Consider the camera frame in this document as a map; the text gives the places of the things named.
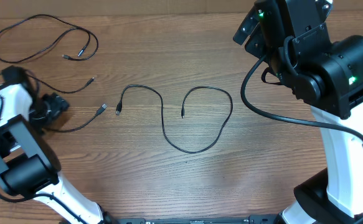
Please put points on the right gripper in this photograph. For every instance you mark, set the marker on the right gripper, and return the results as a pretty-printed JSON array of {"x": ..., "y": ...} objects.
[{"x": 257, "y": 48}]

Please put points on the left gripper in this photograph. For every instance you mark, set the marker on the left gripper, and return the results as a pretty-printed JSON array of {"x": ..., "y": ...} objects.
[{"x": 58, "y": 104}]

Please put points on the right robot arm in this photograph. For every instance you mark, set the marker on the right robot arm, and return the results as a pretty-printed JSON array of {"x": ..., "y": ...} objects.
[{"x": 291, "y": 37}]

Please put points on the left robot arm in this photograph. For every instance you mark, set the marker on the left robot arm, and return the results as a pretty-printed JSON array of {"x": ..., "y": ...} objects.
[{"x": 29, "y": 167}]

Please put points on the cardboard box wall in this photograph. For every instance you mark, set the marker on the cardboard box wall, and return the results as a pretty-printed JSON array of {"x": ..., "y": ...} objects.
[{"x": 69, "y": 8}]

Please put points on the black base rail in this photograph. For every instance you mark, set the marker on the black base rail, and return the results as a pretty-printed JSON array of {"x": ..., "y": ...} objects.
[{"x": 200, "y": 220}]

